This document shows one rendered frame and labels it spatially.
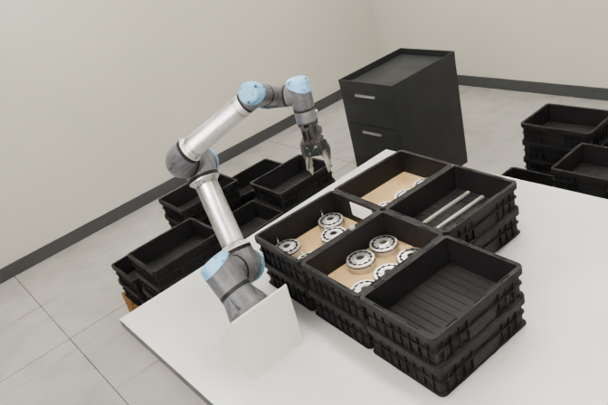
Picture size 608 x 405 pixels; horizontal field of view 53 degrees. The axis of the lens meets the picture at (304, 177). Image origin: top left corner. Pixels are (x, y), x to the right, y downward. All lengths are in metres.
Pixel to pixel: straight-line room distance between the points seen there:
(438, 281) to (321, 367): 0.46
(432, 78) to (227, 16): 2.16
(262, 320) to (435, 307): 0.54
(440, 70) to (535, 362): 2.34
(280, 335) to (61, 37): 3.23
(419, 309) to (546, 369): 0.39
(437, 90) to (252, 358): 2.38
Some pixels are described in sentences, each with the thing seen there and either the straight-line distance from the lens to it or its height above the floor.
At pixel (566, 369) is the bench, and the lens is 1.92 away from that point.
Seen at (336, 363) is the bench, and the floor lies 0.70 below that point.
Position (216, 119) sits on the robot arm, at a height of 1.44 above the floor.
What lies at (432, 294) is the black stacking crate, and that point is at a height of 0.83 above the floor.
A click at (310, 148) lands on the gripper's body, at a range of 2.06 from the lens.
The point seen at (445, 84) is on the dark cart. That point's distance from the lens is 3.95.
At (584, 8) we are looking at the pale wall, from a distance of 5.16.
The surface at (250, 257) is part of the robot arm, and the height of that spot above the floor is 0.95.
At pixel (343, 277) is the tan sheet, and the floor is 0.83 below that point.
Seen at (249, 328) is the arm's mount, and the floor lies 0.88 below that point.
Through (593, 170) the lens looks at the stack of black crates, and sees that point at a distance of 3.29.
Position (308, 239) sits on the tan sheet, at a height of 0.83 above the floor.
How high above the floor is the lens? 2.07
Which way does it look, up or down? 26 degrees down
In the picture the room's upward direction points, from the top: 15 degrees counter-clockwise
